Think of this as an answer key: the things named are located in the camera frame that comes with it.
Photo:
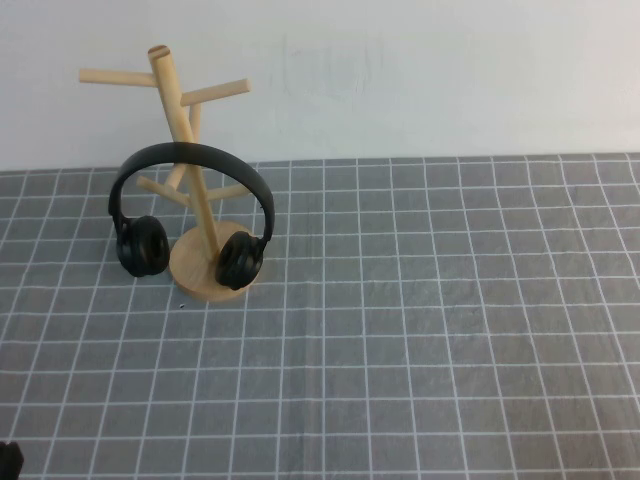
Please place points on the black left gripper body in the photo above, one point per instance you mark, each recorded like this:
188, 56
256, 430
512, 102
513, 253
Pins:
12, 462

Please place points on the black over-ear headphones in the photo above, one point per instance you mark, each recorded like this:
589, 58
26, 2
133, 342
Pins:
200, 149

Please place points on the wooden branch headphone stand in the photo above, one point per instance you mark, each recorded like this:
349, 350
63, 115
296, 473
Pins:
195, 280

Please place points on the grey white-grid tablecloth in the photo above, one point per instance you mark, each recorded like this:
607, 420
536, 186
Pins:
400, 300

